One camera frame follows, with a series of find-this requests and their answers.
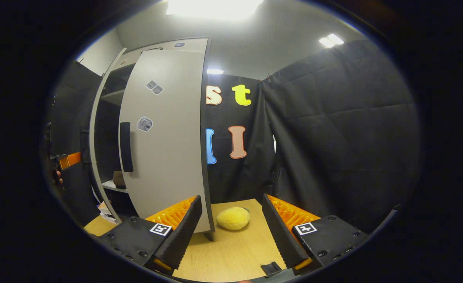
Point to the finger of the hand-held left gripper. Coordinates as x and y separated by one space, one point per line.
71 160

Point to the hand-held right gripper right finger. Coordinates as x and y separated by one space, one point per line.
282 236

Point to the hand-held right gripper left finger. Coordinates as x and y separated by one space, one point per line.
182 232

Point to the grey cabinet door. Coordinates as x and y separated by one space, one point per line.
93 149
168 137

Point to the brown fuzzy shoe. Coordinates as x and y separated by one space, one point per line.
119 179

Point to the grey shoe cabinet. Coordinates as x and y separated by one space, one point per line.
192 45

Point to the yellow plush toy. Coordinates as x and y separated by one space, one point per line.
233 219

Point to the black quilted cloth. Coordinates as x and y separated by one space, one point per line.
72 98
345 129

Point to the pile of paper leaflets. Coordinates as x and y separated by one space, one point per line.
107 212

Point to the black backdrop cloth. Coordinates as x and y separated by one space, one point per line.
255 165

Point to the small ceiling light panel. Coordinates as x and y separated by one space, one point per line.
215 71
331 40

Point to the large ceiling light panel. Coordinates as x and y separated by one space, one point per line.
213 8

